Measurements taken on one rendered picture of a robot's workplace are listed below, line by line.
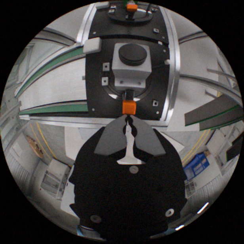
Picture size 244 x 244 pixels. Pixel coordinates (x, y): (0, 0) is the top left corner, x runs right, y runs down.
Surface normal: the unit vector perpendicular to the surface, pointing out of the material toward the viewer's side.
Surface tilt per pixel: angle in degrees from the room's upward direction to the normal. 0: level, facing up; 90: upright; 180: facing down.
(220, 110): 90
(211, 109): 90
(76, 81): 0
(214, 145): 90
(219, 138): 90
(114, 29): 0
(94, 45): 0
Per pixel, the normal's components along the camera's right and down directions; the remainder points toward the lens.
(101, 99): -0.03, 0.52
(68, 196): 0.15, -0.84
